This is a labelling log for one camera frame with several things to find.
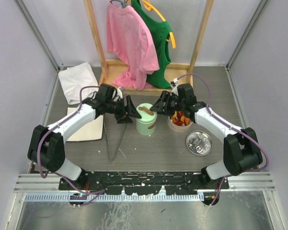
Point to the left aluminium frame post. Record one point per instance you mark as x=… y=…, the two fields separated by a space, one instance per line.
x=32 y=17

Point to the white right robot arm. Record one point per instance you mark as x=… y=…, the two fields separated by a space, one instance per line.
x=241 y=151

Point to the white slotted cable duct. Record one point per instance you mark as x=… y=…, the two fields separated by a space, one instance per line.
x=74 y=197

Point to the green t-shirt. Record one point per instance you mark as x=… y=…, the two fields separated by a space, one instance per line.
x=160 y=32

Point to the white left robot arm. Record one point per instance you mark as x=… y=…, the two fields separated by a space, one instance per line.
x=46 y=147

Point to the grey clothes hanger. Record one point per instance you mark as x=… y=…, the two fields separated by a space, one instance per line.
x=120 y=4

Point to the aluminium corner frame post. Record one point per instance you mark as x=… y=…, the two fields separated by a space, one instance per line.
x=249 y=28

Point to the wooden clothes rack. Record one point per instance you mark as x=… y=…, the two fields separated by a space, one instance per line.
x=112 y=69

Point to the white square plate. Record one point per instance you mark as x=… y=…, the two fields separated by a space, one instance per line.
x=84 y=126

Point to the orange fried shrimp piece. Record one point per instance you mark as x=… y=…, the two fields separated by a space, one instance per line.
x=187 y=121

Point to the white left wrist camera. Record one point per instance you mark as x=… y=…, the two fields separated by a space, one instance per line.
x=120 y=91

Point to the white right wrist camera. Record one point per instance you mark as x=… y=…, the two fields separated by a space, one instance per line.
x=174 y=86

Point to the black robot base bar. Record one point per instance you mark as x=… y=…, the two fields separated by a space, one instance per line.
x=141 y=183

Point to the metal serving tongs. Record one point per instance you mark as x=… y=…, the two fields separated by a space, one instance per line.
x=113 y=139

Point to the pink t-shirt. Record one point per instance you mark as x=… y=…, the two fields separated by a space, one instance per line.
x=130 y=40

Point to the round silver tin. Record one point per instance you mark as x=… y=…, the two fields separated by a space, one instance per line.
x=179 y=129

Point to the white cloth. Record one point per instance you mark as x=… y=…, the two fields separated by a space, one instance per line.
x=73 y=79

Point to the mint green tin canister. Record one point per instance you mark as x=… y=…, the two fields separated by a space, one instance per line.
x=146 y=125

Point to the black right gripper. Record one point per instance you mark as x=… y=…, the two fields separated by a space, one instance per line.
x=158 y=107

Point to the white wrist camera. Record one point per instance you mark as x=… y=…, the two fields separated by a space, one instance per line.
x=174 y=86
x=120 y=91

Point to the mint green canister lid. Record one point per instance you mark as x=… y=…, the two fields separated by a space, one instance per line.
x=146 y=111

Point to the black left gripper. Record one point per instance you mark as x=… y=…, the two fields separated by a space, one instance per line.
x=131 y=111

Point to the silver embossed tin lid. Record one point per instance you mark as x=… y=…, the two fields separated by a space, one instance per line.
x=199 y=143

